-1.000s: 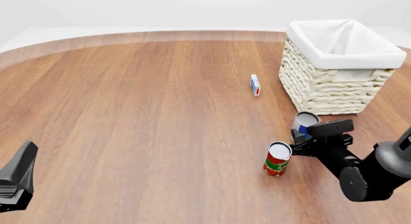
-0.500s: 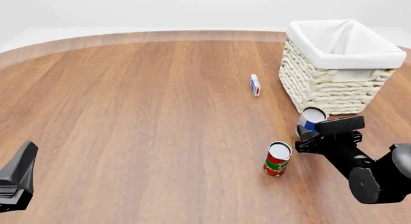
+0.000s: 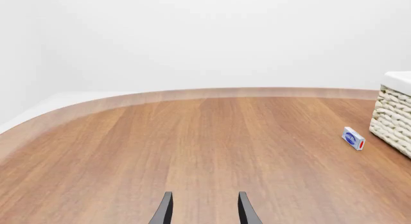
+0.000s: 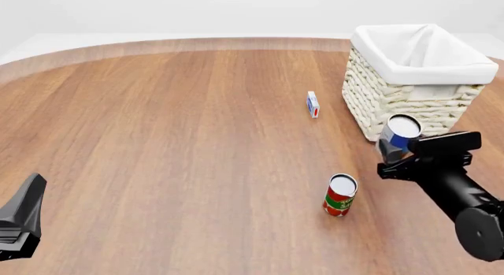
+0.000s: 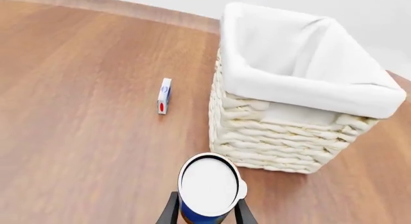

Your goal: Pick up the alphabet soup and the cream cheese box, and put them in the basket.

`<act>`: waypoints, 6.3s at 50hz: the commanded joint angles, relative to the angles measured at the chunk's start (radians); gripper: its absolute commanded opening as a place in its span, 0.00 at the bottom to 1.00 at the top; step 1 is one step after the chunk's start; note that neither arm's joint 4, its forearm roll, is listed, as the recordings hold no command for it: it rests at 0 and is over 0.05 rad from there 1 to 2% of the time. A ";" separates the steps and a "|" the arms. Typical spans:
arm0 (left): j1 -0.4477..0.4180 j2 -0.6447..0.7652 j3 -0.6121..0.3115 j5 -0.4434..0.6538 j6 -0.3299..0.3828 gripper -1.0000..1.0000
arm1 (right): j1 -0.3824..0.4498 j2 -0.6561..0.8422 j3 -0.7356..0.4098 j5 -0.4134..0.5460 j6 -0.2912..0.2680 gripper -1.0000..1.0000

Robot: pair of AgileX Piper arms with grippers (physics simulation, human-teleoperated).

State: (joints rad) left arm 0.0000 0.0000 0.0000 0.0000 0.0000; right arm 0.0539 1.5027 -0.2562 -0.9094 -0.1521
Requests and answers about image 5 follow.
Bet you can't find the white woven basket with liner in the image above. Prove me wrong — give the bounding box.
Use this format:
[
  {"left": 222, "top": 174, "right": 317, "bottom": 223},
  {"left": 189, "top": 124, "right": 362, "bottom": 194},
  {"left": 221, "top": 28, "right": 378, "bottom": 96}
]
[{"left": 207, "top": 1, "right": 408, "bottom": 175}]

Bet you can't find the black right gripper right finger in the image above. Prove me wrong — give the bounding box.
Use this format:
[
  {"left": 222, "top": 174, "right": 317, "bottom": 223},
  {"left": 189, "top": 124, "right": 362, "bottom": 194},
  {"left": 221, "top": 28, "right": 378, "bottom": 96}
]
[{"left": 233, "top": 199, "right": 258, "bottom": 224}]

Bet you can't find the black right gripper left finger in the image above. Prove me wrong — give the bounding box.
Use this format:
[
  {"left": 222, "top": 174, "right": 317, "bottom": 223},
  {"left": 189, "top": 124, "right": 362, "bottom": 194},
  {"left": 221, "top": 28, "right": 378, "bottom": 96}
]
[{"left": 156, "top": 191, "right": 180, "bottom": 224}]

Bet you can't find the blue tin with white lid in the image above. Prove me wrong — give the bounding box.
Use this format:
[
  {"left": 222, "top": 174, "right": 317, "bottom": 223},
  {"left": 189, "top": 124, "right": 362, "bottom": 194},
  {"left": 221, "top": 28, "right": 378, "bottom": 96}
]
[{"left": 177, "top": 151, "right": 249, "bottom": 224}]

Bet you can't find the white and blue food box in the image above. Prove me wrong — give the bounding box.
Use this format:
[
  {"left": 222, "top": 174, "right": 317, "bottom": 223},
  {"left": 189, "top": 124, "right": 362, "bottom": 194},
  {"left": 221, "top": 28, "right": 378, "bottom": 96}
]
[{"left": 157, "top": 78, "right": 173, "bottom": 116}]

